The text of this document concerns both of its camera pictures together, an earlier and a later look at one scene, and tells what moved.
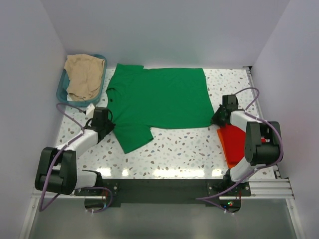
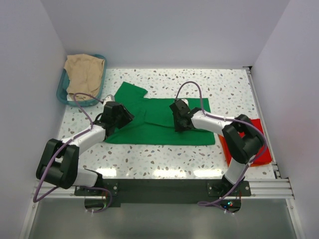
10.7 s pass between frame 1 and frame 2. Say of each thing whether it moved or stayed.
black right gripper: moved
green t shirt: moved
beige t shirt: stayed
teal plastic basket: stayed
